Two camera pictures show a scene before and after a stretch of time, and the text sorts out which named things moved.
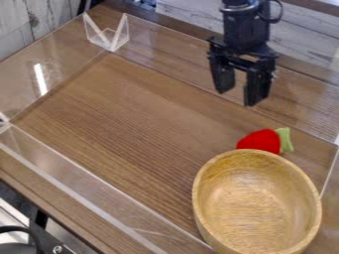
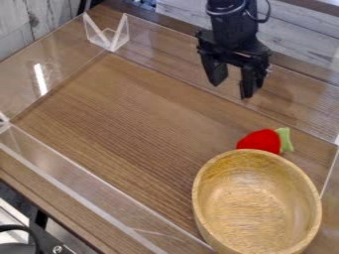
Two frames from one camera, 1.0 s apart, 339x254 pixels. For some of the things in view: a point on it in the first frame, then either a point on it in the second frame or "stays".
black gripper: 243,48 to 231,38
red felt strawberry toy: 266,140 stays
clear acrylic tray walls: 111,120 stays
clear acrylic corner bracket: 109,39 stays
